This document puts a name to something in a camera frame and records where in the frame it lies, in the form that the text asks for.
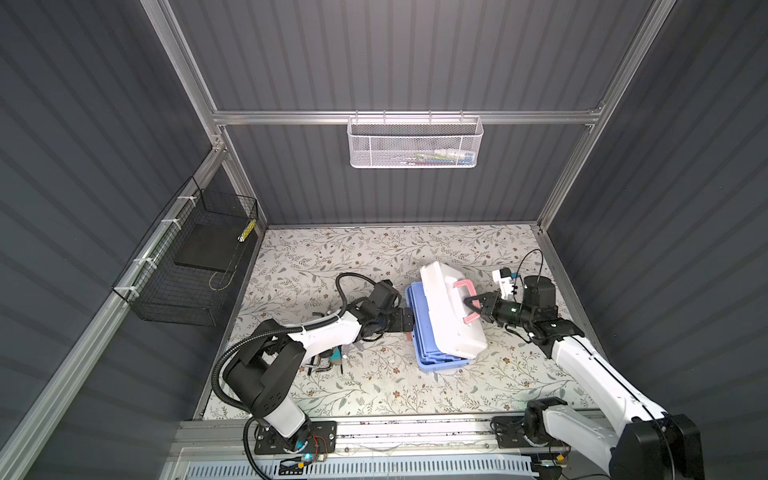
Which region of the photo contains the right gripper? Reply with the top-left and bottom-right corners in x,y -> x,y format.
465,291 -> 534,330

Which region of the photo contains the white blue plastic toolbox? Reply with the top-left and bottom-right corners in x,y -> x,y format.
406,261 -> 488,373

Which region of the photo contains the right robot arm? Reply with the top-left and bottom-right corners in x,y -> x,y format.
453,267 -> 705,479

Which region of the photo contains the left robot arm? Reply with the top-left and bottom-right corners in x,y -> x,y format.
210,272 -> 415,449

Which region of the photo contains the black hex key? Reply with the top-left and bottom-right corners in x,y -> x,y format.
307,356 -> 334,376

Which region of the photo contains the yellow marker in basket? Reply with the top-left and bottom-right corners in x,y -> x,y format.
238,219 -> 258,243

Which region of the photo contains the black pad in basket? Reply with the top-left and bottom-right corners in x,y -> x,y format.
174,224 -> 246,273

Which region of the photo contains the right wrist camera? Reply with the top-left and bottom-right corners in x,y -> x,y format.
492,267 -> 518,301

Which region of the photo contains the teal handled tool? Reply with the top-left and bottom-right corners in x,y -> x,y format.
329,348 -> 343,366

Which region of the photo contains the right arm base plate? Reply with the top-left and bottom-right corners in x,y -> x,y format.
489,415 -> 571,452

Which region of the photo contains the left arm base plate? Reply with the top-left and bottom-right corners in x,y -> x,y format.
253,420 -> 338,455

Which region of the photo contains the white perforated cable duct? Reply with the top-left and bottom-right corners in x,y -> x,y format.
179,454 -> 538,480

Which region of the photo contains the white wire mesh basket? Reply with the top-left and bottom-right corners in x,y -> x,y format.
346,115 -> 484,169

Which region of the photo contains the black wire basket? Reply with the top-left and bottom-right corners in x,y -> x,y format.
113,180 -> 259,327

